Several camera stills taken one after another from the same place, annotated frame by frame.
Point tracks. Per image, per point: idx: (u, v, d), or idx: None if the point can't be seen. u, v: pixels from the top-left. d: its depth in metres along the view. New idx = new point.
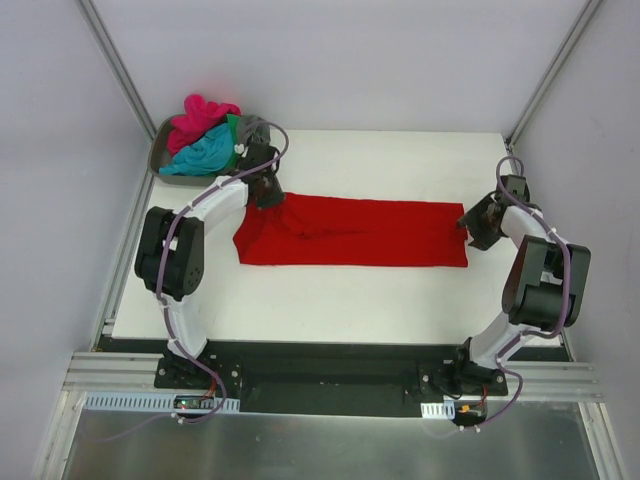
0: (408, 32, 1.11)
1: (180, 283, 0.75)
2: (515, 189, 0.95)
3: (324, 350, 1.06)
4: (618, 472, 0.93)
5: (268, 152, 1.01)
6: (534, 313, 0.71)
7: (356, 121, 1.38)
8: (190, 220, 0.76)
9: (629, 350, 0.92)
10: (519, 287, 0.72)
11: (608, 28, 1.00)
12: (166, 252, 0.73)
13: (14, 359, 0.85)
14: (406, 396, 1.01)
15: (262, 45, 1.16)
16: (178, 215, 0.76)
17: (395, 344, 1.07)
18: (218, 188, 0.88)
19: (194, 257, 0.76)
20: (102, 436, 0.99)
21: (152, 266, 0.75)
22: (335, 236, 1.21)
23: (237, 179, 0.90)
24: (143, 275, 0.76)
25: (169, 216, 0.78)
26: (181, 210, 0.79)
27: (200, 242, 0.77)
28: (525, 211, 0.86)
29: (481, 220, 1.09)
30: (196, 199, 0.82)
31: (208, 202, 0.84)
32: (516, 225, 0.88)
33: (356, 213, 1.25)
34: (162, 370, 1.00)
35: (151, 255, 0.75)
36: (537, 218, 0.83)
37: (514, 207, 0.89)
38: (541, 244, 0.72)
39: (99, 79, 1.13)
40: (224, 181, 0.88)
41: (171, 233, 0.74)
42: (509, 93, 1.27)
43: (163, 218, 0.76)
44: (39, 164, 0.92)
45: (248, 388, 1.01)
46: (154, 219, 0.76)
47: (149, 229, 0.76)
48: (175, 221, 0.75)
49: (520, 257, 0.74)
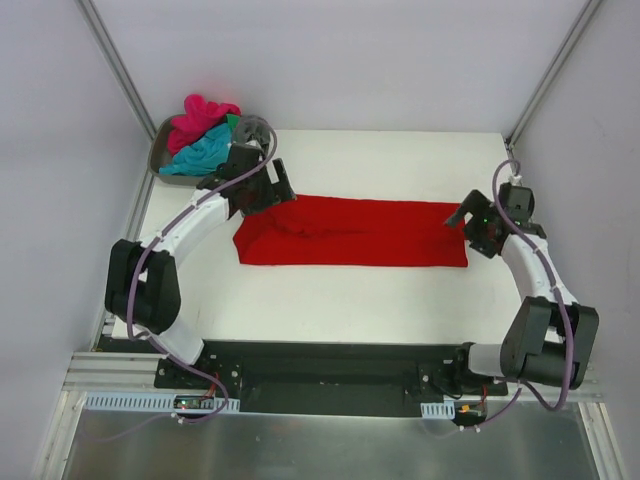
0: (408, 31, 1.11)
1: (153, 321, 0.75)
2: (517, 204, 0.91)
3: (325, 350, 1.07)
4: (618, 472, 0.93)
5: (253, 159, 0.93)
6: (536, 376, 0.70)
7: (356, 122, 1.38)
8: (158, 256, 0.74)
9: (629, 351, 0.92)
10: (519, 355, 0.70)
11: (609, 28, 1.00)
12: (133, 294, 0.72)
13: (14, 358, 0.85)
14: (406, 396, 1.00)
15: (262, 44, 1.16)
16: (146, 249, 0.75)
17: (398, 344, 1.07)
18: (193, 208, 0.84)
19: (164, 293, 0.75)
20: (102, 436, 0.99)
21: (122, 302, 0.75)
22: (334, 236, 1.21)
23: (216, 192, 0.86)
24: (115, 309, 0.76)
25: (138, 248, 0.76)
26: (150, 242, 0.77)
27: (170, 278, 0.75)
28: (528, 244, 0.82)
29: (479, 226, 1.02)
30: (165, 227, 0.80)
31: (179, 230, 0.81)
32: (517, 255, 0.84)
33: (357, 213, 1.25)
34: (162, 370, 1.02)
35: (121, 291, 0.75)
36: (541, 258, 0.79)
37: (515, 236, 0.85)
38: (545, 310, 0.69)
39: (99, 79, 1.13)
40: (199, 199, 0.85)
41: (138, 270, 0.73)
42: (509, 92, 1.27)
43: (130, 252, 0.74)
44: (39, 164, 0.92)
45: (248, 389, 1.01)
46: (120, 254, 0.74)
47: (114, 265, 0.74)
48: (142, 258, 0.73)
49: (521, 323, 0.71)
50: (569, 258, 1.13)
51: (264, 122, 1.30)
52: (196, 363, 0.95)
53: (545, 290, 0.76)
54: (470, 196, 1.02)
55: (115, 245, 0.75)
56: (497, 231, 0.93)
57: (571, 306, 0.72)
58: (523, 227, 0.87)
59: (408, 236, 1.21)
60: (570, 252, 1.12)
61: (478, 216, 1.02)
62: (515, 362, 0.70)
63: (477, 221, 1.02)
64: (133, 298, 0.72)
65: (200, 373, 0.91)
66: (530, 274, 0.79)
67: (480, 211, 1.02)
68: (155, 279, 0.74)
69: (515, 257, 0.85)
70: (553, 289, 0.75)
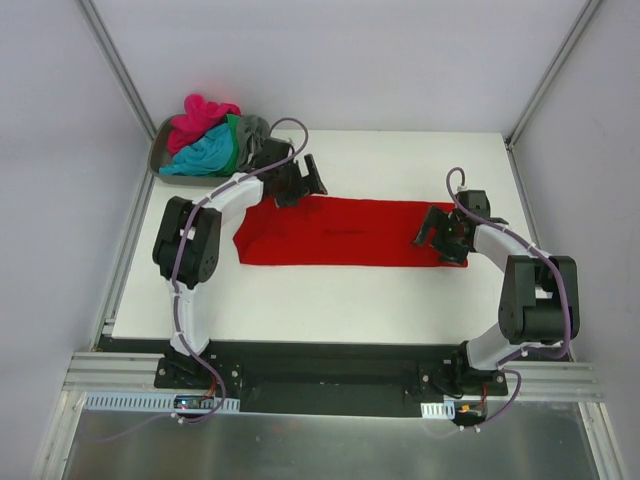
0: (408, 32, 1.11)
1: (195, 270, 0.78)
2: (477, 204, 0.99)
3: (325, 350, 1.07)
4: (618, 472, 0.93)
5: (283, 148, 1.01)
6: (537, 334, 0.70)
7: (357, 121, 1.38)
8: (207, 211, 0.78)
9: (629, 350, 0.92)
10: (517, 312, 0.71)
11: (608, 28, 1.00)
12: (184, 240, 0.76)
13: (14, 359, 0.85)
14: (406, 396, 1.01)
15: (262, 45, 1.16)
16: (196, 205, 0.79)
17: (400, 345, 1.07)
18: (234, 183, 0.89)
19: (209, 247, 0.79)
20: (102, 436, 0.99)
21: (169, 253, 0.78)
22: (333, 237, 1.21)
23: (252, 176, 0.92)
24: (160, 261, 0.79)
25: (189, 205, 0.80)
26: (200, 201, 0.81)
27: (215, 233, 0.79)
28: (496, 227, 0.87)
29: (447, 234, 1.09)
30: (214, 191, 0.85)
31: (225, 196, 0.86)
32: (490, 242, 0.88)
33: (357, 213, 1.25)
34: (162, 370, 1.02)
35: (169, 242, 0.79)
36: (510, 233, 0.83)
37: (484, 226, 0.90)
38: (527, 262, 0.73)
39: (99, 79, 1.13)
40: (241, 177, 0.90)
41: (190, 222, 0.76)
42: (509, 92, 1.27)
43: (183, 207, 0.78)
44: (39, 163, 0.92)
45: (248, 389, 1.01)
46: (174, 208, 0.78)
47: (169, 217, 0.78)
48: (194, 212, 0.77)
49: (510, 278, 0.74)
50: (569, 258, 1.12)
51: (264, 122, 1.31)
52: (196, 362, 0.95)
53: (522, 252, 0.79)
54: (429, 212, 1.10)
55: (169, 202, 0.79)
56: (466, 228, 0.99)
57: (551, 257, 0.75)
58: (486, 218, 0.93)
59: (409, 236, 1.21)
60: (571, 252, 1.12)
61: (441, 227, 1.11)
62: (515, 318, 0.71)
63: (441, 230, 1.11)
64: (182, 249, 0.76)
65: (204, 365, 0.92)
66: (506, 248, 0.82)
67: (441, 222, 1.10)
68: (202, 228, 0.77)
69: (489, 245, 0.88)
70: (529, 250, 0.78)
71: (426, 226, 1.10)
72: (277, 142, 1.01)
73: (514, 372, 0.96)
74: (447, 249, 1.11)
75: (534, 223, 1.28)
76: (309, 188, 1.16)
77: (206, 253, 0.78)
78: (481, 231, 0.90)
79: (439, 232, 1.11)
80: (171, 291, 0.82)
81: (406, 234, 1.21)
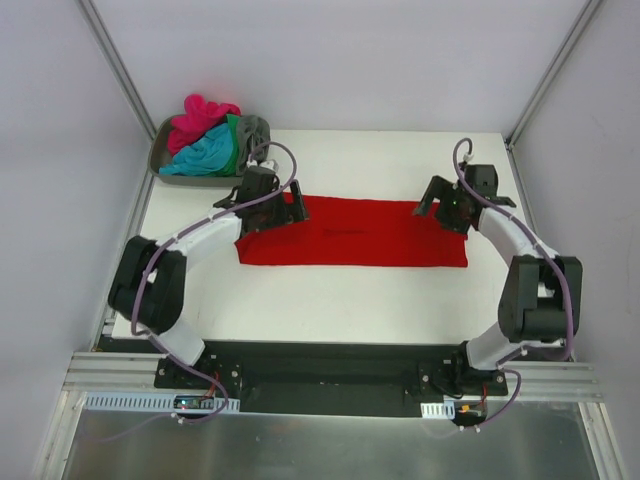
0: (408, 31, 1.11)
1: (153, 318, 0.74)
2: (484, 180, 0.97)
3: (324, 350, 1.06)
4: (618, 473, 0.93)
5: (263, 179, 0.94)
6: (537, 333, 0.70)
7: (357, 121, 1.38)
8: (170, 254, 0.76)
9: (629, 350, 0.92)
10: (517, 311, 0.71)
11: (608, 28, 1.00)
12: (142, 286, 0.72)
13: (14, 359, 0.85)
14: (406, 396, 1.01)
15: (262, 45, 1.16)
16: (159, 248, 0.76)
17: (394, 344, 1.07)
18: (208, 221, 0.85)
19: (170, 292, 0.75)
20: (102, 436, 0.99)
21: (127, 298, 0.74)
22: (333, 237, 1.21)
23: (230, 212, 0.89)
24: (117, 306, 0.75)
25: (152, 246, 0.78)
26: (165, 242, 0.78)
27: (179, 277, 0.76)
28: (503, 213, 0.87)
29: (451, 207, 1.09)
30: (182, 231, 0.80)
31: (195, 236, 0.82)
32: (496, 226, 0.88)
33: (357, 212, 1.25)
34: (162, 370, 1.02)
35: (127, 287, 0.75)
36: (518, 223, 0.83)
37: (491, 209, 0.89)
38: (531, 263, 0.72)
39: (99, 79, 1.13)
40: (215, 214, 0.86)
41: (149, 267, 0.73)
42: (509, 92, 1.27)
43: (144, 249, 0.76)
44: (39, 163, 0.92)
45: (248, 389, 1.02)
46: (135, 251, 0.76)
47: (129, 259, 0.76)
48: (156, 254, 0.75)
49: (513, 278, 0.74)
50: (569, 258, 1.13)
51: (264, 122, 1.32)
52: (196, 365, 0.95)
53: (528, 248, 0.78)
54: (432, 183, 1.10)
55: (129, 243, 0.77)
56: (472, 209, 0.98)
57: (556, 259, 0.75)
58: (493, 200, 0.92)
59: (409, 235, 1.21)
60: (571, 251, 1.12)
61: (445, 199, 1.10)
62: (514, 318, 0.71)
63: (446, 204, 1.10)
64: (139, 295, 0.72)
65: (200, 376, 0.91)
66: (512, 240, 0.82)
67: (444, 194, 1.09)
68: (163, 272, 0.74)
69: (495, 229, 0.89)
70: (535, 247, 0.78)
71: (428, 197, 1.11)
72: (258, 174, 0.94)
73: (518, 381, 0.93)
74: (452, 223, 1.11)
75: (533, 223, 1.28)
76: (293, 216, 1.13)
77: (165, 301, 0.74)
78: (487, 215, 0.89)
79: (443, 204, 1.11)
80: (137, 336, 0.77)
81: (406, 233, 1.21)
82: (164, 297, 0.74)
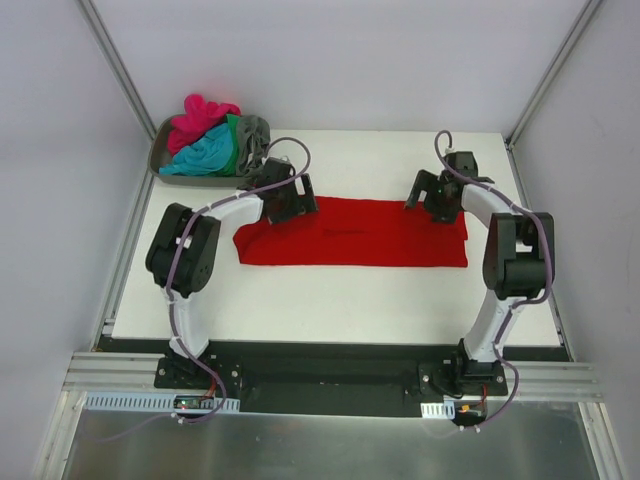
0: (408, 31, 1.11)
1: (189, 279, 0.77)
2: (465, 165, 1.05)
3: (324, 350, 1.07)
4: (618, 472, 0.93)
5: (283, 169, 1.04)
6: (518, 283, 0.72)
7: (357, 121, 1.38)
8: (207, 219, 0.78)
9: (629, 350, 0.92)
10: (498, 264, 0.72)
11: (608, 28, 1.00)
12: (180, 248, 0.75)
13: (14, 359, 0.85)
14: (406, 396, 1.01)
15: (262, 45, 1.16)
16: (196, 213, 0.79)
17: (394, 344, 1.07)
18: (235, 198, 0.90)
19: (204, 256, 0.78)
20: (102, 436, 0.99)
21: (164, 259, 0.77)
22: (332, 237, 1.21)
23: (253, 193, 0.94)
24: (153, 269, 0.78)
25: (188, 213, 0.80)
26: (200, 209, 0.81)
27: (213, 241, 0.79)
28: (482, 187, 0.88)
29: (438, 195, 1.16)
30: (215, 202, 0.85)
31: (226, 208, 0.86)
32: (477, 200, 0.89)
33: (357, 213, 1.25)
34: (162, 370, 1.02)
35: (164, 249, 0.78)
36: (495, 192, 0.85)
37: (471, 186, 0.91)
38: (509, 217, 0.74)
39: (99, 79, 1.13)
40: (242, 193, 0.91)
41: (188, 230, 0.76)
42: (509, 92, 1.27)
43: (181, 214, 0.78)
44: (38, 163, 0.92)
45: (248, 388, 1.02)
46: (173, 215, 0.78)
47: (168, 224, 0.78)
48: (193, 218, 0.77)
49: (493, 235, 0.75)
50: (569, 258, 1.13)
51: (264, 122, 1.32)
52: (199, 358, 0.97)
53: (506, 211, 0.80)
54: (418, 177, 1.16)
55: (167, 209, 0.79)
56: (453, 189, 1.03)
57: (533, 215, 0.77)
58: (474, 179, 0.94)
59: (408, 236, 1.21)
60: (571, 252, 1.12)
61: (432, 189, 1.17)
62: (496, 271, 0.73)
63: (433, 193, 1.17)
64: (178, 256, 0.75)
65: (204, 366, 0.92)
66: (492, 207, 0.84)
67: (431, 186, 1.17)
68: (200, 236, 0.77)
69: (477, 203, 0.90)
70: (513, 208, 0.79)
71: (417, 188, 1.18)
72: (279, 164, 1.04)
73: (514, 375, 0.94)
74: (437, 210, 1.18)
75: None
76: (305, 208, 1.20)
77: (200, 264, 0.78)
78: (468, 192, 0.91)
79: (430, 194, 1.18)
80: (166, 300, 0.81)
81: (405, 234, 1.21)
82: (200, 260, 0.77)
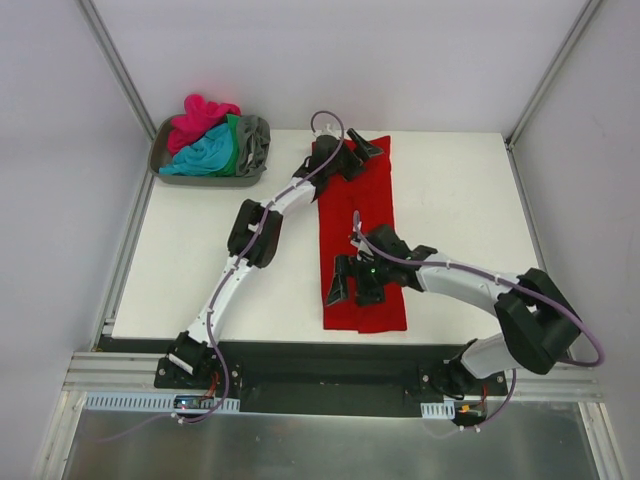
0: (408, 30, 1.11)
1: (258, 258, 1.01)
2: (392, 241, 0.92)
3: (324, 350, 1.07)
4: (619, 473, 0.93)
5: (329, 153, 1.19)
6: (562, 352, 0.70)
7: (357, 121, 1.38)
8: (275, 214, 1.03)
9: (628, 350, 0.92)
10: (535, 349, 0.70)
11: (608, 28, 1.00)
12: (256, 234, 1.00)
13: (14, 358, 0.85)
14: (406, 396, 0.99)
15: (261, 45, 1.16)
16: (266, 208, 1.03)
17: (393, 344, 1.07)
18: (293, 188, 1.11)
19: (270, 243, 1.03)
20: (102, 436, 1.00)
21: (241, 242, 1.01)
22: (351, 210, 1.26)
23: (307, 181, 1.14)
24: (229, 247, 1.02)
25: (259, 208, 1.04)
26: (267, 204, 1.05)
27: (277, 232, 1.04)
28: (437, 265, 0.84)
29: (366, 275, 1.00)
30: (277, 195, 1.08)
31: (287, 199, 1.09)
32: (437, 279, 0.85)
33: (386, 205, 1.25)
34: (162, 370, 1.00)
35: (241, 234, 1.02)
36: (458, 266, 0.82)
37: (426, 268, 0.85)
38: (509, 302, 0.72)
39: (99, 79, 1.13)
40: (298, 182, 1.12)
41: (262, 221, 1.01)
42: (509, 92, 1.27)
43: (255, 207, 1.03)
44: (38, 163, 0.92)
45: (248, 389, 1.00)
46: (249, 207, 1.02)
47: (244, 214, 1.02)
48: (266, 212, 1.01)
49: (509, 325, 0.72)
50: (569, 258, 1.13)
51: (264, 122, 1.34)
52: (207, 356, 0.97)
53: (492, 288, 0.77)
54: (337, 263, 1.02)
55: (243, 203, 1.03)
56: (405, 277, 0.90)
57: (523, 281, 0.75)
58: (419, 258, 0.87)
59: (344, 317, 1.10)
60: (571, 251, 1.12)
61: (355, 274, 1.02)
62: (537, 355, 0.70)
63: (362, 272, 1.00)
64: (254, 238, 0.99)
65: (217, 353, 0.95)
66: (468, 285, 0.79)
67: (351, 270, 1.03)
68: (270, 227, 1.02)
69: (440, 284, 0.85)
70: (499, 282, 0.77)
71: (341, 277, 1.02)
72: (325, 147, 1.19)
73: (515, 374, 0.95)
74: (369, 292, 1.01)
75: (534, 223, 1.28)
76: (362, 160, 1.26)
77: (270, 247, 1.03)
78: (424, 275, 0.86)
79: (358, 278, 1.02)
80: (228, 267, 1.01)
81: (341, 313, 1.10)
82: (271, 243, 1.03)
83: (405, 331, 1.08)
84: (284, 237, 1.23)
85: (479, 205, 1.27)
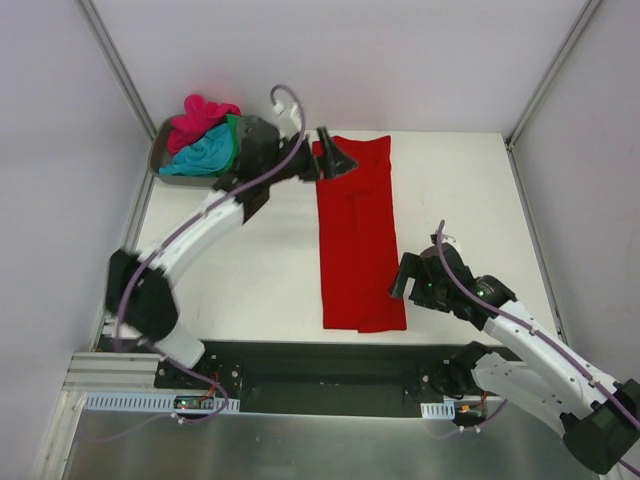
0: (408, 30, 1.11)
1: (145, 328, 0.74)
2: (456, 266, 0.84)
3: (324, 350, 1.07)
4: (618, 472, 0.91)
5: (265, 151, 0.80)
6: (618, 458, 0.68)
7: (357, 121, 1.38)
8: (152, 272, 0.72)
9: (628, 350, 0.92)
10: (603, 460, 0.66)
11: (607, 29, 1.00)
12: (123, 304, 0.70)
13: (14, 358, 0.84)
14: (406, 396, 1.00)
15: (262, 45, 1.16)
16: (143, 263, 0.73)
17: (394, 344, 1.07)
18: (201, 216, 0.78)
19: (158, 306, 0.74)
20: (103, 436, 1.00)
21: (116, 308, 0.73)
22: (348, 206, 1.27)
23: (228, 198, 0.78)
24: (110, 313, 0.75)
25: (135, 261, 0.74)
26: (148, 255, 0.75)
27: (162, 292, 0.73)
28: (520, 325, 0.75)
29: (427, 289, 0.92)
30: (167, 239, 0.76)
31: (180, 242, 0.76)
32: (512, 339, 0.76)
33: (383, 200, 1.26)
34: (162, 370, 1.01)
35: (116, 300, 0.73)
36: (545, 339, 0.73)
37: (501, 317, 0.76)
38: (605, 418, 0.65)
39: (98, 78, 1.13)
40: (208, 206, 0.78)
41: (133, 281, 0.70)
42: (509, 92, 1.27)
43: (126, 264, 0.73)
44: (39, 163, 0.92)
45: (248, 389, 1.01)
46: (117, 265, 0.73)
47: (113, 276, 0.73)
48: (138, 271, 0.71)
49: (590, 434, 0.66)
50: (570, 259, 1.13)
51: (264, 122, 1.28)
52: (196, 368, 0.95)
53: (584, 388, 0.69)
54: (402, 260, 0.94)
55: (113, 256, 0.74)
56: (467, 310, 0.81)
57: (617, 390, 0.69)
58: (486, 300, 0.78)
59: (345, 316, 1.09)
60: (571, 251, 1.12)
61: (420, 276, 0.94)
62: (600, 460, 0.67)
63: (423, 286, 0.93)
64: (123, 305, 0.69)
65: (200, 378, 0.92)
66: (558, 372, 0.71)
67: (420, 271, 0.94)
68: (147, 290, 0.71)
69: (514, 344, 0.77)
70: (594, 385, 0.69)
71: (403, 275, 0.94)
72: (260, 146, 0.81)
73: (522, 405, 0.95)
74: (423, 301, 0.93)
75: (533, 223, 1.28)
76: (323, 171, 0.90)
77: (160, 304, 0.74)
78: (497, 325, 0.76)
79: (418, 282, 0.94)
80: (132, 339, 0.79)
81: (340, 312, 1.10)
82: (155, 308, 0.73)
83: (405, 329, 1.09)
84: (285, 236, 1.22)
85: (479, 206, 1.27)
